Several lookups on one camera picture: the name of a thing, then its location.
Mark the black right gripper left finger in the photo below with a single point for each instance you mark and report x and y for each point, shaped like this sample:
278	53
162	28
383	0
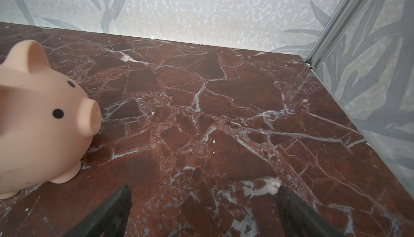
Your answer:
109	219

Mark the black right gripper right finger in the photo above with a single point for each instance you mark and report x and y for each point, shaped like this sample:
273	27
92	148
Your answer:
299	220

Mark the pale pink piggy bank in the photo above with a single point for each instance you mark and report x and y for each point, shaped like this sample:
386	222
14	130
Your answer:
47	121

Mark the aluminium frame profile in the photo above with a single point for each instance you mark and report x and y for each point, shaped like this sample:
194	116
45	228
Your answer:
339	23

